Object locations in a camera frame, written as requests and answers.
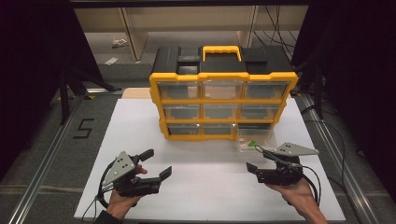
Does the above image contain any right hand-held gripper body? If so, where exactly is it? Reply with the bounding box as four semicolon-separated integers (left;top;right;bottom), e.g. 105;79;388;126
256;142;320;187

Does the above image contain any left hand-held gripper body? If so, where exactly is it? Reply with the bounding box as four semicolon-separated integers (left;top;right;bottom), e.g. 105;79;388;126
102;150;163;198

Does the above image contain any single clear plastic drawer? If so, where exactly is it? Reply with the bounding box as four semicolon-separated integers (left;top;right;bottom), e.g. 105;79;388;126
237;129;277;154

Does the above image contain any yellow black organizer cabinet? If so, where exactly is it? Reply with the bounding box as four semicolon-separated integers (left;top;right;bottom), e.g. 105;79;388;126
148;45;299;142

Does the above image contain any person's right hand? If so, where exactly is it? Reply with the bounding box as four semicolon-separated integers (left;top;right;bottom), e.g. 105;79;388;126
265;180;319;219

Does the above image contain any person's left hand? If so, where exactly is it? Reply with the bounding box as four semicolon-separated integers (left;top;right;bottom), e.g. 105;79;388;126
106;164;148;220

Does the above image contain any white board sheet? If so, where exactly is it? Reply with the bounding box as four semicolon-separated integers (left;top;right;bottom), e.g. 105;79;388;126
74;97;347;222

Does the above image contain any grid of clear drawers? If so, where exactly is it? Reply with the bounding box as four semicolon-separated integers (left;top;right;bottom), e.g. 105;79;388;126
157;80;290;136

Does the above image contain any black metal stand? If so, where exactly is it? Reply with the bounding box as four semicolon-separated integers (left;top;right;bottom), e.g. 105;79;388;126
58;66;123;125

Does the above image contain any black curtain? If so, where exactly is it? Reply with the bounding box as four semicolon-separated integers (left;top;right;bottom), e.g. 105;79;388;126
292;0;396;190
0;0;105;181

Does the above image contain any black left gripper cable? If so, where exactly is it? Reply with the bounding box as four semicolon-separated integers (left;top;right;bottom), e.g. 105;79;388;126
96;161;116;210

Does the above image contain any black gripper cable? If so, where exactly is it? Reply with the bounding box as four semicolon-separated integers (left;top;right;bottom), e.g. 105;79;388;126
290;163;322;207
96;161;116;210

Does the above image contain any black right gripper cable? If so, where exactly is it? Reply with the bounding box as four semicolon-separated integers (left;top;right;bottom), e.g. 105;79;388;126
290;163;322;207

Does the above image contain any thin grey wire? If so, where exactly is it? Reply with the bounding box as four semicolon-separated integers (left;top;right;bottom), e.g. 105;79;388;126
81;183;115;222

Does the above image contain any black floor cable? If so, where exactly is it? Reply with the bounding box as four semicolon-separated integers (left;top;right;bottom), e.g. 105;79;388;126
300;105;347;188

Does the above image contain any aluminium floor rail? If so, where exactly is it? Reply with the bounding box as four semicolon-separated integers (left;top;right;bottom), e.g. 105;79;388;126
298;92;380;224
6;88;124;224

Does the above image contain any hanging black cable bundle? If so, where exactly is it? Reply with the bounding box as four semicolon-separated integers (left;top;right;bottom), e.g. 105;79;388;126
251;5;301;61

